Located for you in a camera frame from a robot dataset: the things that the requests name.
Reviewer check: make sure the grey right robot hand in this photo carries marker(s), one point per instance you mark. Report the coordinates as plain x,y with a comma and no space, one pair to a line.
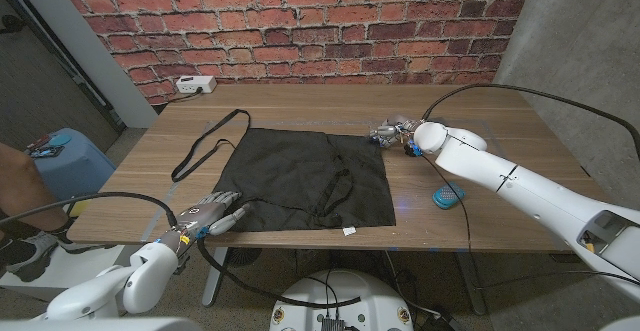
392,128

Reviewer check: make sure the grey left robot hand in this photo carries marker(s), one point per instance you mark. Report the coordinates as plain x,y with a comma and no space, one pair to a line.
205,213

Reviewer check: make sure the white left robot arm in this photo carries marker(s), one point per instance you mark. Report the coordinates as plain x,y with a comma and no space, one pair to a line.
145,276

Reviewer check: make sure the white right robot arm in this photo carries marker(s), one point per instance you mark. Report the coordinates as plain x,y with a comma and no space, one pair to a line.
525,186

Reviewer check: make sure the teal perforated block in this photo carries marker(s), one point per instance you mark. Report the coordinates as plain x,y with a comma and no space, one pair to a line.
448,196

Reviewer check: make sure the black round fan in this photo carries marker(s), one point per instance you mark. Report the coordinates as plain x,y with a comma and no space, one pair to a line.
240,256

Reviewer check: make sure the metal table leg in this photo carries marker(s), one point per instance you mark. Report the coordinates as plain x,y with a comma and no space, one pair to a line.
215,276
470,281

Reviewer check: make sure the yellow white object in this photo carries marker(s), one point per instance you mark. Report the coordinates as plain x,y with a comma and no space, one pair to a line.
77,210

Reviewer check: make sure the white power strip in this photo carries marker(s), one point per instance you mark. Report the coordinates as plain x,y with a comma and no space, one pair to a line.
195,84

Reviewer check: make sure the red brick printed backdrop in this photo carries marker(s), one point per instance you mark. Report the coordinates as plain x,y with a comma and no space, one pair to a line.
300,21

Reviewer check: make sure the blue plastic stool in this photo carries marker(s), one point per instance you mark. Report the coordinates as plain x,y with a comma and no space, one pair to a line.
70,166

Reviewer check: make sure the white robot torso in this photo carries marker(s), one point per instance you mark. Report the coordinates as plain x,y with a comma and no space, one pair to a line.
345,291

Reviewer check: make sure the small items on container lid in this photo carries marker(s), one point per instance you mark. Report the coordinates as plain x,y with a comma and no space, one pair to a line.
45,148

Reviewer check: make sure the grey black sneaker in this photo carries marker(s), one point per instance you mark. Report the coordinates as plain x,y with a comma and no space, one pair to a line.
30,261

